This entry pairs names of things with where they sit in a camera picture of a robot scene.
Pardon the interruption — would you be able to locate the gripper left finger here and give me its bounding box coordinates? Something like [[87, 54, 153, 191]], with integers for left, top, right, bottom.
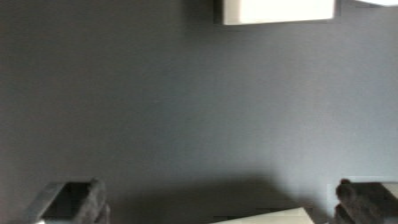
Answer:
[[34, 179, 110, 224]]

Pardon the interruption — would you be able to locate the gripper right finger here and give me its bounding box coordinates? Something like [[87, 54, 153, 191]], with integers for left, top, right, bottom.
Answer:
[[332, 179, 398, 224]]

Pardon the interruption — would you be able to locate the white square tabletop part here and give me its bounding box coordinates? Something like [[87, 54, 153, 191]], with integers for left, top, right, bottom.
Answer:
[[212, 207, 315, 224]]

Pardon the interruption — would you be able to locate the white leg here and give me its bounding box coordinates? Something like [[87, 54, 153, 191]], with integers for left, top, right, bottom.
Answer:
[[222, 0, 336, 25], [356, 0, 398, 8]]

